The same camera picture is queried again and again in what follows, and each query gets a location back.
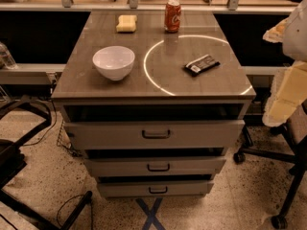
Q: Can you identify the grey drawer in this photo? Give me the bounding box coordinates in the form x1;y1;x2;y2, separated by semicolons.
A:
84;156;225;177
64;120;245;150
97;180;214;198

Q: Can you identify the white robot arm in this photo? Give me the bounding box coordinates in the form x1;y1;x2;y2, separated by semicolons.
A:
262;0;307;127

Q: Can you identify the grey drawer cabinet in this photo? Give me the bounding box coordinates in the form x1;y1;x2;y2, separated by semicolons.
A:
52;11;255;185

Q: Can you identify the grey top drawer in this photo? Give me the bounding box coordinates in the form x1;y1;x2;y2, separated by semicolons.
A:
64;120;245;150

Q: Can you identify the grey bottom drawer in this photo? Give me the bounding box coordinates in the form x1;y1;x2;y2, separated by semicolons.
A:
97;180;214;198

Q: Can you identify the white bowl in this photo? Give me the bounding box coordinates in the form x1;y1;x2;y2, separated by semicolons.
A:
92;46;135;81

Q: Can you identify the black snack packet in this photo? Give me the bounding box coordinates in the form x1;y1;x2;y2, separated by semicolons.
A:
183;55;220;77

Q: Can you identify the yellow sponge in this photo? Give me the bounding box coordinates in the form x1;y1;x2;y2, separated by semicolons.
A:
116;15;137;33

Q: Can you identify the orange soda can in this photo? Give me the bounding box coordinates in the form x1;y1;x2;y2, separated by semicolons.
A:
164;0;181;33

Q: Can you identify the blue tape cross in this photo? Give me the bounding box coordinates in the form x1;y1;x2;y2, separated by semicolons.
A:
136;197;166;230

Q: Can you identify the office chair right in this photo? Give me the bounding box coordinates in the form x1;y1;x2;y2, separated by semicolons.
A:
233;99;307;230

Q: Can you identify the black chair left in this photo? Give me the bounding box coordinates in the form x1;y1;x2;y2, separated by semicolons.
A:
0;94;94;230

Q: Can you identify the clear plastic bottle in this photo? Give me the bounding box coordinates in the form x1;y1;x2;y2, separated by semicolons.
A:
0;42;18;69

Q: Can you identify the black floor cable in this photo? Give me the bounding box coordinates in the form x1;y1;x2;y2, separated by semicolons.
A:
56;194;94;230

